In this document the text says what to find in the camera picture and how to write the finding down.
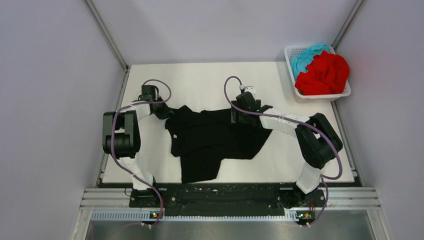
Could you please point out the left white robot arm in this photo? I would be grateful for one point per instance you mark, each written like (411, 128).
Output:
(121, 138)

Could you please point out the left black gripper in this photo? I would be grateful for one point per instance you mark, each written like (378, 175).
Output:
(166, 113)

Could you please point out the aluminium frame rail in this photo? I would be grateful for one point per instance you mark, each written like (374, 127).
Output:
(340, 198)

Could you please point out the black t shirt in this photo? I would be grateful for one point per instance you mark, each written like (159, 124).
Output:
(203, 139)

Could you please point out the red t shirt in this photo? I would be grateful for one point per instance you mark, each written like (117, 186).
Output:
(327, 74)

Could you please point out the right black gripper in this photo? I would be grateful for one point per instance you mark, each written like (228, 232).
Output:
(241, 119)

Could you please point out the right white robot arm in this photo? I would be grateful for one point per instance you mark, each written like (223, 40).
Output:
(318, 141)

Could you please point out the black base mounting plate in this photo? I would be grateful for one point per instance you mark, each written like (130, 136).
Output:
(226, 199)

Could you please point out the blue t shirt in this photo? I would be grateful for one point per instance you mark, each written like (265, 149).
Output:
(302, 57)

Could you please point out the white plastic basket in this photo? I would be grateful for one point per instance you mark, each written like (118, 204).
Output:
(300, 98)

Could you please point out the white slotted cable duct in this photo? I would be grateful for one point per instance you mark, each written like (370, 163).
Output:
(151, 216)

